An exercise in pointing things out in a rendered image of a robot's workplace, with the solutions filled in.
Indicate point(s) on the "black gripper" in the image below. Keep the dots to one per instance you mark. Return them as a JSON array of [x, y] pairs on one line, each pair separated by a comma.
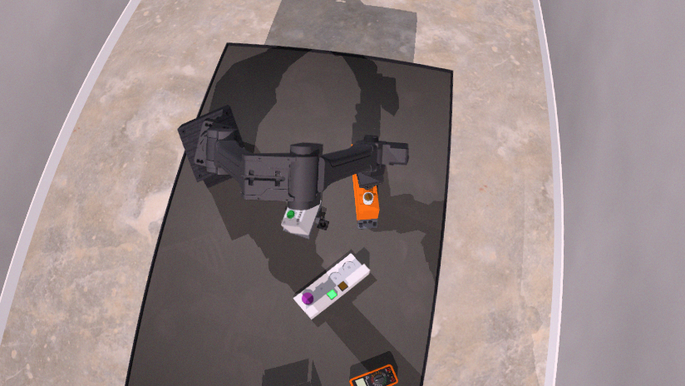
[[366, 181]]

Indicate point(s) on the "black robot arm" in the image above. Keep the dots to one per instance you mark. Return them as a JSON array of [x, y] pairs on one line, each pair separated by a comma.
[[304, 172]]

